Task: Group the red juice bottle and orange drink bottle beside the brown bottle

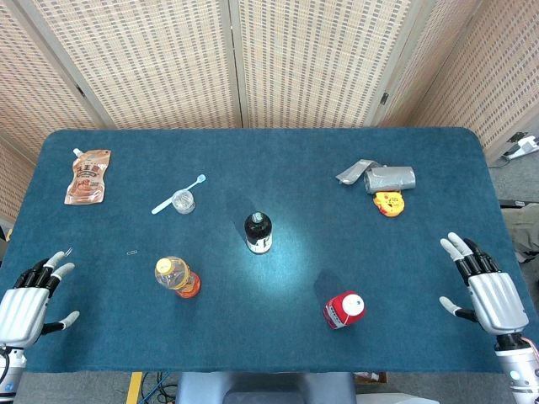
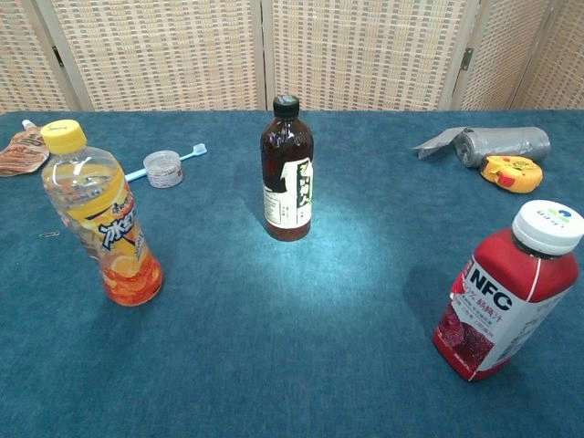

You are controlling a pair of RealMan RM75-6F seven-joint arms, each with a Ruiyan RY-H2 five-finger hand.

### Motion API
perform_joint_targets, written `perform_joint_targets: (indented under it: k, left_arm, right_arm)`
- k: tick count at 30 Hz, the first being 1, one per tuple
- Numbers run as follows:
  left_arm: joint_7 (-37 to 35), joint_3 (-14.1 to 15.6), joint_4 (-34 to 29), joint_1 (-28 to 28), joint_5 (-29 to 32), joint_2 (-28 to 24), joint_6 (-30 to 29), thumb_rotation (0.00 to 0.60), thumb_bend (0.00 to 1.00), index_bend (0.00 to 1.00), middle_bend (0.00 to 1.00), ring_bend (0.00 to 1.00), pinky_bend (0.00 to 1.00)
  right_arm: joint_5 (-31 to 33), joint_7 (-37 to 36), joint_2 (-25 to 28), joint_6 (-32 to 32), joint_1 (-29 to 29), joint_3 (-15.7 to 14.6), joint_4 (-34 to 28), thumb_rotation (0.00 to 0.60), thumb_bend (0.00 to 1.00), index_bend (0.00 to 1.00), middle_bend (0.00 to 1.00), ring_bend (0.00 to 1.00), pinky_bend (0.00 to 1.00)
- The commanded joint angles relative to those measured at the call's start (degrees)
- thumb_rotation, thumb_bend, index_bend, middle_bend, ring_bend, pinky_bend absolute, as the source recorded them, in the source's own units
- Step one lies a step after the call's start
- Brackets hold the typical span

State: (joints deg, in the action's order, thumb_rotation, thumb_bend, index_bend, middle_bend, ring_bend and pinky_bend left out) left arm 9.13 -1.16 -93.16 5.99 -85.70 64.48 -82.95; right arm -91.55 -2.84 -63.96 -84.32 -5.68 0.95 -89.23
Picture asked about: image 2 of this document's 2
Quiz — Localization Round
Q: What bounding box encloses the light blue toothbrush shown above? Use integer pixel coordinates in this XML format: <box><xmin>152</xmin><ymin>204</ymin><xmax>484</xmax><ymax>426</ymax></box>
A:
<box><xmin>123</xmin><ymin>142</ymin><xmax>209</xmax><ymax>183</ymax></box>

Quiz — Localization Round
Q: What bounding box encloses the red juice bottle white cap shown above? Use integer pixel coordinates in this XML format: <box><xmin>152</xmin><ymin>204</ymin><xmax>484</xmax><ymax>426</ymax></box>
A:
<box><xmin>432</xmin><ymin>199</ymin><xmax>584</xmax><ymax>383</ymax></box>

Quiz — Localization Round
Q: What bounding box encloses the dark brown bottle black cap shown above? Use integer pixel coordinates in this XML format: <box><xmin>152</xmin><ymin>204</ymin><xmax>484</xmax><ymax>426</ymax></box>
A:
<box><xmin>259</xmin><ymin>94</ymin><xmax>316</xmax><ymax>242</ymax></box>

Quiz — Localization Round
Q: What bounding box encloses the brown spout pouch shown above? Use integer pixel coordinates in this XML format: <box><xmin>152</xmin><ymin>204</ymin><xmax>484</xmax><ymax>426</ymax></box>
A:
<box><xmin>0</xmin><ymin>119</ymin><xmax>50</xmax><ymax>178</ymax></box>

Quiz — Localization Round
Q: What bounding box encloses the small clear plastic jar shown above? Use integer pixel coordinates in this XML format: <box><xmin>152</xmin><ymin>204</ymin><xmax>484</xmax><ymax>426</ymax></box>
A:
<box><xmin>142</xmin><ymin>150</ymin><xmax>184</xmax><ymax>189</ymax></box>

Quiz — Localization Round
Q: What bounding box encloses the yellow tape measure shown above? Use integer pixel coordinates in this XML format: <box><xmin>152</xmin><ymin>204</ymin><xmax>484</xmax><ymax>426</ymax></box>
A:
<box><xmin>479</xmin><ymin>154</ymin><xmax>545</xmax><ymax>194</ymax></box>

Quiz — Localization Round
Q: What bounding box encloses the iced tea bottle yellow cap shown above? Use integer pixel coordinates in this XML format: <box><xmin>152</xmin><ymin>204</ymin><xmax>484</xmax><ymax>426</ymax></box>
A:
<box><xmin>39</xmin><ymin>119</ymin><xmax>164</xmax><ymax>308</ymax></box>

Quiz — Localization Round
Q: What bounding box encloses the grey tape roll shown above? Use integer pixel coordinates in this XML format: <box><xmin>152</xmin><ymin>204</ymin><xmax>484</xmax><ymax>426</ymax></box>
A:
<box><xmin>412</xmin><ymin>126</ymin><xmax>552</xmax><ymax>169</ymax></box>

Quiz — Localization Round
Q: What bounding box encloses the blue table cloth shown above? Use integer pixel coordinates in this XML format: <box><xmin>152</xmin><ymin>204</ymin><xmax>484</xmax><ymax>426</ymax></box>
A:
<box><xmin>0</xmin><ymin>109</ymin><xmax>584</xmax><ymax>438</ymax></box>

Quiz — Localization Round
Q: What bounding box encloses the woven folding screen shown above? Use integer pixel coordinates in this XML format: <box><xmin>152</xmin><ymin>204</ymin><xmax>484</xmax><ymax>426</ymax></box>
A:
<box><xmin>0</xmin><ymin>0</ymin><xmax>584</xmax><ymax>113</ymax></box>

